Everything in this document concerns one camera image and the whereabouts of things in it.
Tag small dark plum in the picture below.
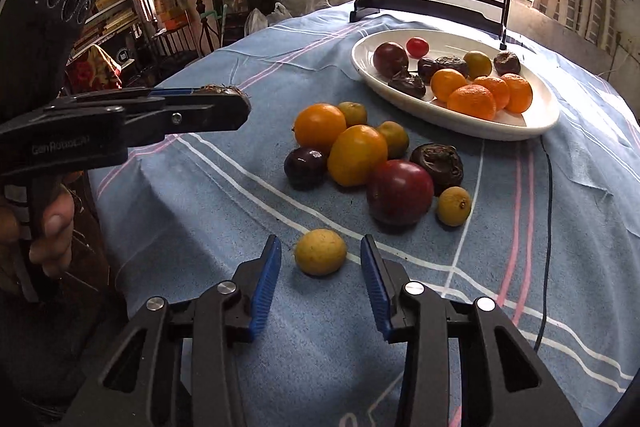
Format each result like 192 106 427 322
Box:
283 147 326 190

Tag large orange tomato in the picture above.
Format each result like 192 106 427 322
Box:
293 103 347 153

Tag yellow orange oval tomato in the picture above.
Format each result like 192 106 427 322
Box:
328 124 387 187

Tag small yellow lime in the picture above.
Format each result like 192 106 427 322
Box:
436 186 472 228

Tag large dark red plum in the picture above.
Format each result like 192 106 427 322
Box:
367 159 434 228

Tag small yellow kumquat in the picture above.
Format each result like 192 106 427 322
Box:
376 120 410 159

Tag red cherry tomato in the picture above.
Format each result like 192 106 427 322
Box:
406 37 430 60

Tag mandarin orange with dimples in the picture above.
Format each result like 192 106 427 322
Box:
447 83 497 120

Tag wrinkled passion fruit with stem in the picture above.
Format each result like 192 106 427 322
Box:
194 84 248 101

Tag yellow orange round fruit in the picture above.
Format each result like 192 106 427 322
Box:
294 229 347 277

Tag left hand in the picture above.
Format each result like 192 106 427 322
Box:
0 171 82 294

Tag plastic bags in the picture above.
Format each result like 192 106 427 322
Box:
243 0 339 36

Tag red plum on plate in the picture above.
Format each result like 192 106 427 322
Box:
373 42 409 79

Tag blue striped tablecloth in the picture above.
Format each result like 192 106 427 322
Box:
90 6 639 426

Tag small orange on plate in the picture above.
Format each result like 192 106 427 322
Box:
431 68 468 103

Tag dark passion fruit on plate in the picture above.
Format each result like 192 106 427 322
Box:
435 55 470 78

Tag white oval plate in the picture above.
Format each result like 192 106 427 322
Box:
352 28 560 141

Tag mandarin on plate rear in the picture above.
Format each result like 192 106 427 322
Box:
501 72 533 114

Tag mandarin on plate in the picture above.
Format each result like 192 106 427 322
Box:
501 72 533 114
472 76 511 110

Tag mandarin on plate front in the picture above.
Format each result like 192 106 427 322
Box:
472 76 511 110

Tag black cable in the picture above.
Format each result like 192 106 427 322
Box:
531 134 554 353

